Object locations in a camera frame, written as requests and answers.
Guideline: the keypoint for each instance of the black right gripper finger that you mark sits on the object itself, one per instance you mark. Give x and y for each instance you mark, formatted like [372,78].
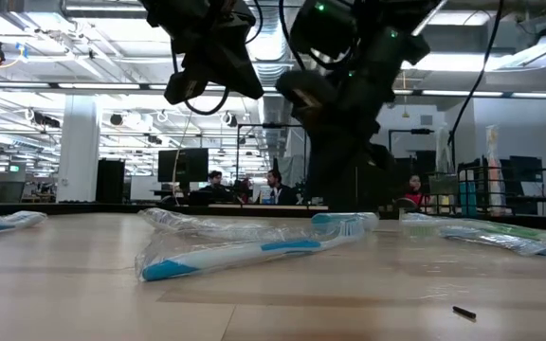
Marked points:
[330,175]
[354,175]

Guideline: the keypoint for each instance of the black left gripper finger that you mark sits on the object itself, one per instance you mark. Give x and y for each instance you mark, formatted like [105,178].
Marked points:
[230,66]
[253,61]

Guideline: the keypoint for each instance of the pale toothbrush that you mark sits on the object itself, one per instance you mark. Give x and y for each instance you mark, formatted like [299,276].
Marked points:
[440,151]
[449,156]

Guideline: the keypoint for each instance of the orange toothbrush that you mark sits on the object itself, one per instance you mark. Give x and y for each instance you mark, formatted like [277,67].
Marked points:
[496,180]

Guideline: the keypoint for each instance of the green toothbrush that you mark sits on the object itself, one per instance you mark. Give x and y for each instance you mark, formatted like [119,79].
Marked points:
[529,232]

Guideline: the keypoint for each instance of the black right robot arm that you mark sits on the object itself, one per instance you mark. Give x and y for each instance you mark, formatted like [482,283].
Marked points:
[330,28]

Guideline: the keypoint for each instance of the grey cloth cover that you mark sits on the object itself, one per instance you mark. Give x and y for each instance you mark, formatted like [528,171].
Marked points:
[292,168]

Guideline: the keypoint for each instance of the person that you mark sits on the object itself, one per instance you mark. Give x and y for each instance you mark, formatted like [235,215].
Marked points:
[282,194]
[216,189]
[415,196]

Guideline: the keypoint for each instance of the black partition panel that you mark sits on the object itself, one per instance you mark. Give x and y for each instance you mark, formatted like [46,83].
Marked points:
[424,161]

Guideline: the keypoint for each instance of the red object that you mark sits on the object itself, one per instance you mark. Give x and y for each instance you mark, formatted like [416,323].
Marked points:
[243,189]

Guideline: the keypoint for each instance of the black computer monitor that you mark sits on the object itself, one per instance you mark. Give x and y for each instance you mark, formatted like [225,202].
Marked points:
[183,166]

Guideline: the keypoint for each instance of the long ceiling light bar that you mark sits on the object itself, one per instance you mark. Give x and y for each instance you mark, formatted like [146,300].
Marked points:
[112,86]

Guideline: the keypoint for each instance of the bright rectangular ceiling light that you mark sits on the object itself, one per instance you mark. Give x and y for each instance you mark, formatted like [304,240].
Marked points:
[462,61]

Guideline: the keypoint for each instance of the black tall cabinet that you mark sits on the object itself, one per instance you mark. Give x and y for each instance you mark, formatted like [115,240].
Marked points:
[110,182]

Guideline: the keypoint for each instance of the white square pillar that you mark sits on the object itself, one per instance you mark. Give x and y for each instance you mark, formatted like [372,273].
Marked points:
[78,151]

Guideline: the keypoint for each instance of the small black stick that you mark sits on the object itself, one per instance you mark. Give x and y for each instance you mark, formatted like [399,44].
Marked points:
[464,312]

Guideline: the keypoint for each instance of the grey box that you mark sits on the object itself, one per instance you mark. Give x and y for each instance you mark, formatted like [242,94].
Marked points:
[7,192]

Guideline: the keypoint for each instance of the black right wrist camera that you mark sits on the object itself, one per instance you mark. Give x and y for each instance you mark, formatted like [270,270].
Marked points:
[379,158]

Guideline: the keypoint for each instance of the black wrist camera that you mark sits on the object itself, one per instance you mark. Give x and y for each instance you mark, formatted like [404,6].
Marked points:
[379,158]
[185,87]

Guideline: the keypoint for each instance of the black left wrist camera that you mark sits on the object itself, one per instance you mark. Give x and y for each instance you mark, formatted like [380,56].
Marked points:
[185,87]

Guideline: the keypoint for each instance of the black frame stand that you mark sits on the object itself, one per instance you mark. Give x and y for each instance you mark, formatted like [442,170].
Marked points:
[420,131]
[263,126]

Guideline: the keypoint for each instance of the silver ribbed duct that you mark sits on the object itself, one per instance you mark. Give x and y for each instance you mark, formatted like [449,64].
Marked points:
[270,128]

